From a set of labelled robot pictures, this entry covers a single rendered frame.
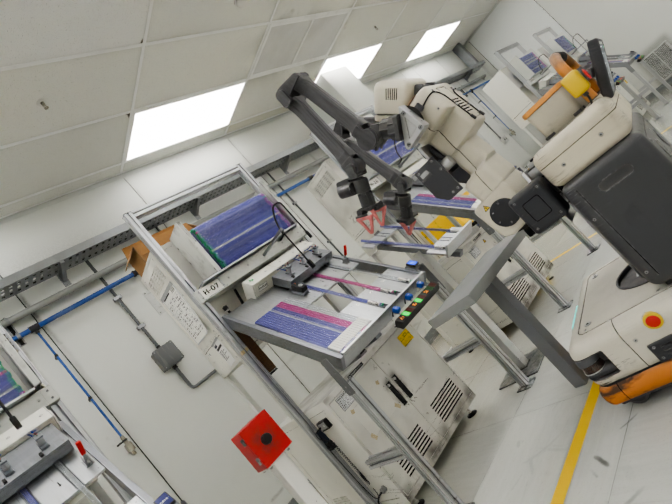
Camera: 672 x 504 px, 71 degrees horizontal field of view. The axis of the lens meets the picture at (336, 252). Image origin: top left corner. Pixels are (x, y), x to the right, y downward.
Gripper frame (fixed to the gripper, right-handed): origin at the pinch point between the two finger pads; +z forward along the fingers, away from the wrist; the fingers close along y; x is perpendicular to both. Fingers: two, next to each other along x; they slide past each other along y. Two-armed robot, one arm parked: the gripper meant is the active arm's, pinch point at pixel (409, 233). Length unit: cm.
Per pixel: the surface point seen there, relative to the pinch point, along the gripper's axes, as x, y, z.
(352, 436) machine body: 3, 71, 62
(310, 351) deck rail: -10, 71, 20
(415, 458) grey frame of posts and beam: 36, 75, 53
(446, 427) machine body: 25, 31, 86
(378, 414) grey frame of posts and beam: 22, 74, 38
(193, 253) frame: -88, 60, -7
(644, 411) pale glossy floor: 102, 43, 28
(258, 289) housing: -61, 48, 15
